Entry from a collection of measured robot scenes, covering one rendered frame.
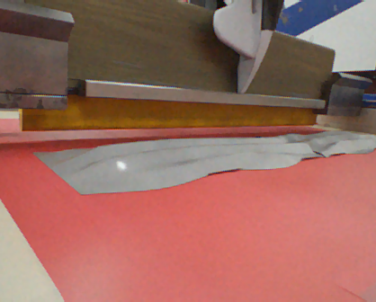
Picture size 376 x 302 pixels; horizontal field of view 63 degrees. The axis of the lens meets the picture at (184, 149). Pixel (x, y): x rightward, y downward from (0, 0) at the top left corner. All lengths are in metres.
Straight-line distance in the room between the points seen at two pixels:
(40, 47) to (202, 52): 0.13
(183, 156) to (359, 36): 2.32
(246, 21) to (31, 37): 0.16
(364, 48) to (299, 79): 2.05
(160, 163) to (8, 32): 0.10
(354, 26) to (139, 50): 2.30
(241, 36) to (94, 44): 0.12
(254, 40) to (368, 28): 2.18
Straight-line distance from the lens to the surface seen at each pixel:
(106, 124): 0.23
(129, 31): 0.23
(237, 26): 0.26
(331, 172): 0.20
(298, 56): 0.37
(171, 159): 0.16
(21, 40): 0.19
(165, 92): 0.22
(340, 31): 2.51
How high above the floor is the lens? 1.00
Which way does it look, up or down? 12 degrees down
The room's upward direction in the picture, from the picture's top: 5 degrees clockwise
